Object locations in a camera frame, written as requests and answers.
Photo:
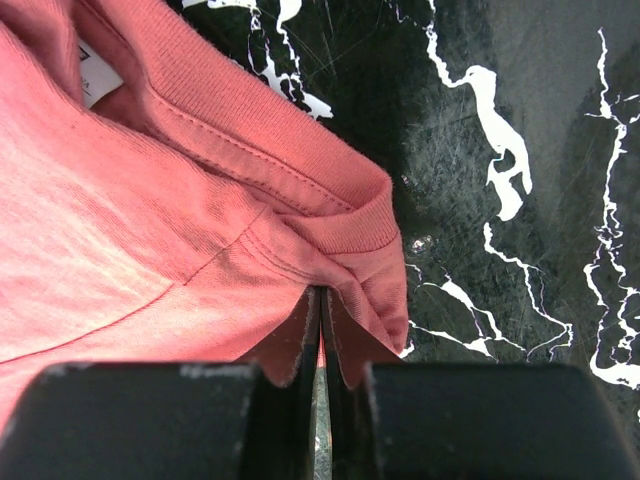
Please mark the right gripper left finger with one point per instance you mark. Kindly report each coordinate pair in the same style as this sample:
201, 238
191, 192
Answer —
279, 440

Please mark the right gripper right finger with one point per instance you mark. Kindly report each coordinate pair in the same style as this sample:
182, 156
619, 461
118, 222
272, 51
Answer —
350, 352

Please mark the red t-shirt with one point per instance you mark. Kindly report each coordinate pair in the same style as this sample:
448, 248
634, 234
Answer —
160, 203

